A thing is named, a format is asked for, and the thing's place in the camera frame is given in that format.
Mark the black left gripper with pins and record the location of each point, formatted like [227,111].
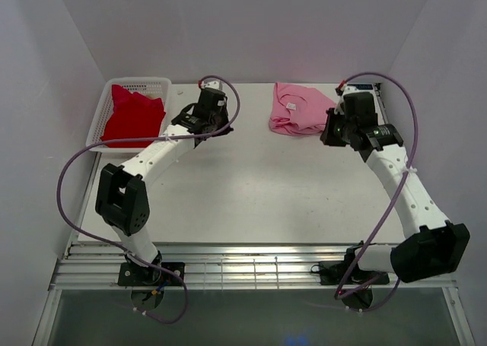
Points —
[224,112]

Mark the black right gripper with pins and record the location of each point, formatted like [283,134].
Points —
[327,136]

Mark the pink t shirt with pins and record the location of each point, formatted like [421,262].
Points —
[298,110]

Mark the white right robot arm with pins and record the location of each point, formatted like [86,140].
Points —
[432,244]

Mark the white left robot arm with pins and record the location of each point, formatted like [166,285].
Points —
[122,194]

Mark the blue corner label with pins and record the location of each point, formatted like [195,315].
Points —
[363,87]

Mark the white plastic mesh basket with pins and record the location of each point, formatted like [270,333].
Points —
[157,87]

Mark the red t shirt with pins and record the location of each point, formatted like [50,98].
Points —
[134,115]

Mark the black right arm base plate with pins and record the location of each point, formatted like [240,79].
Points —
[331,273]

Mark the aluminium rail frame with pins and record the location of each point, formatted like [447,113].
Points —
[208,267]

